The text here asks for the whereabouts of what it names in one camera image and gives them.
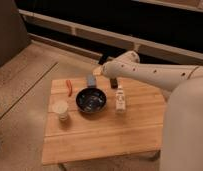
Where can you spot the white shelf rail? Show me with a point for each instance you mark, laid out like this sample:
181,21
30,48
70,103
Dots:
142,46

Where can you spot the wooden cutting board table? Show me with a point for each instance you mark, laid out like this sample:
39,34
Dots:
106,133

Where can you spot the white bottle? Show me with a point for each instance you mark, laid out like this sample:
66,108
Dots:
120,100

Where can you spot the black bowl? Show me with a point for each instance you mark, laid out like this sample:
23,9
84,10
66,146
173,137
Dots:
91,100

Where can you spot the small dark object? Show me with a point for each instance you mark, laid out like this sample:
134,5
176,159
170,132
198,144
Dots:
114,83

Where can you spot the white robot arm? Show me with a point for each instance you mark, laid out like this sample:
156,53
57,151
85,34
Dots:
182,138

